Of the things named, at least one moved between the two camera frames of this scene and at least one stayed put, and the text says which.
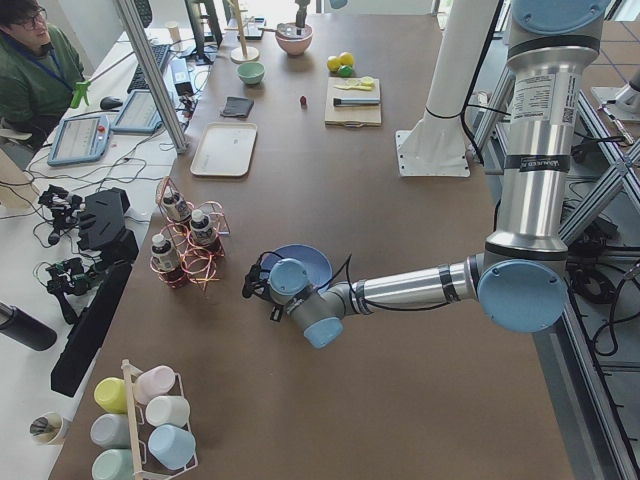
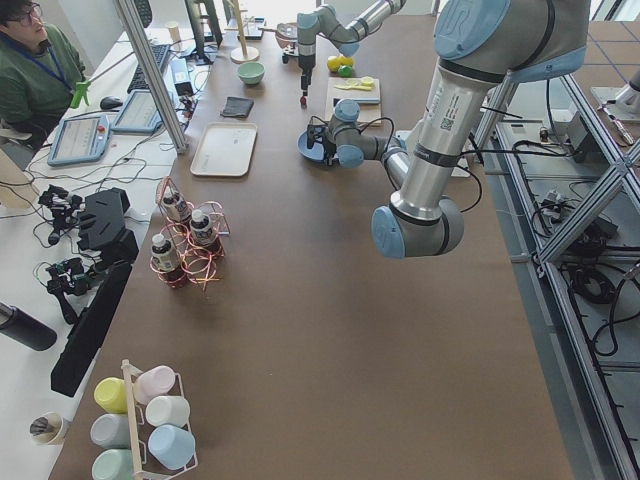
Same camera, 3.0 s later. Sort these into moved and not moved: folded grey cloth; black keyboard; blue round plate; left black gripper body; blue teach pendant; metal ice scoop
Moved: left black gripper body; blue round plate
Not moved: black keyboard; folded grey cloth; metal ice scoop; blue teach pendant
